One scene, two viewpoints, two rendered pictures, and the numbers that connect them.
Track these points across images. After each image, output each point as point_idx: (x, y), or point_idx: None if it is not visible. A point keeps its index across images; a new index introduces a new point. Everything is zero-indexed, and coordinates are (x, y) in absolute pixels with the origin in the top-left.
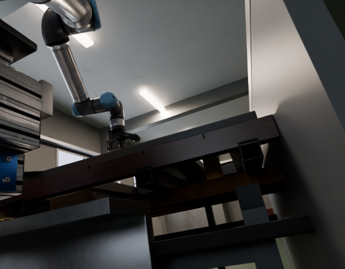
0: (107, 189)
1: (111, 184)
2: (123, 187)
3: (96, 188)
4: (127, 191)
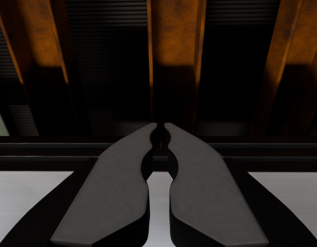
0: (203, 136)
1: (162, 154)
2: (67, 153)
3: (271, 136)
4: (51, 138)
